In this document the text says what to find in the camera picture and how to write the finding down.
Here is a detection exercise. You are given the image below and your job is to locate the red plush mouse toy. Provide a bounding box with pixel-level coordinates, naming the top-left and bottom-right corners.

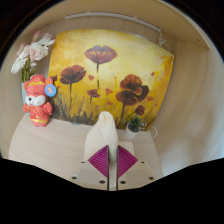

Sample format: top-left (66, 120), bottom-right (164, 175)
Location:
top-left (22, 74), bottom-right (58, 128)

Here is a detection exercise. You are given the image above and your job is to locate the white cable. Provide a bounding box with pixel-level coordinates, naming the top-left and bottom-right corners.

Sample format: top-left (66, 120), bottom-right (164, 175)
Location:
top-left (145, 124), bottom-right (159, 140)

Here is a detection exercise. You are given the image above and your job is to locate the small plant in white pot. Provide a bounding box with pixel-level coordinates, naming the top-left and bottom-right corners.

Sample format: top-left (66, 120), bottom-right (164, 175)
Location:
top-left (124, 114), bottom-right (147, 140)

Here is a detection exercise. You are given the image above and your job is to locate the white and pink flower bouquet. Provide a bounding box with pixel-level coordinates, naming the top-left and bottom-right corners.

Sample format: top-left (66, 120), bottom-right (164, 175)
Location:
top-left (10, 30), bottom-right (56, 84)

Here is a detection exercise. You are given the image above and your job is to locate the cream white towel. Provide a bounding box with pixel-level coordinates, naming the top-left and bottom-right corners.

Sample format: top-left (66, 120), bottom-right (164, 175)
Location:
top-left (83, 110), bottom-right (135, 191)

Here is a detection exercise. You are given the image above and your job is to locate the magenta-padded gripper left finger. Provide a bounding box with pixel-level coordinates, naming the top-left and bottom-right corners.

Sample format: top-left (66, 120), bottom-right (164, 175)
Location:
top-left (69, 144), bottom-right (110, 192)

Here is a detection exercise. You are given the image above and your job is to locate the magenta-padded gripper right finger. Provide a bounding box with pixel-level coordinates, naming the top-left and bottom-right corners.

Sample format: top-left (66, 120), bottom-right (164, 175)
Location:
top-left (116, 144), bottom-right (156, 192)

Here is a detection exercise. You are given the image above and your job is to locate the yellow poppy flower painting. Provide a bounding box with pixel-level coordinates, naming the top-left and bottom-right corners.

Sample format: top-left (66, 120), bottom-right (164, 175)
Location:
top-left (47, 28), bottom-right (175, 128)

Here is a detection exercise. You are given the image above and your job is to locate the light blue vase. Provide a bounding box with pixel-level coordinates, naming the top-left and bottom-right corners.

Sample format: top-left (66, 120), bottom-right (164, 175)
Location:
top-left (21, 81), bottom-right (29, 116)

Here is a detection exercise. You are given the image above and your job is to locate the white light bar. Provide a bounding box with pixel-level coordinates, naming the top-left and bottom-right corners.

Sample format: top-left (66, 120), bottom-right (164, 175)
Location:
top-left (64, 11), bottom-right (163, 34)

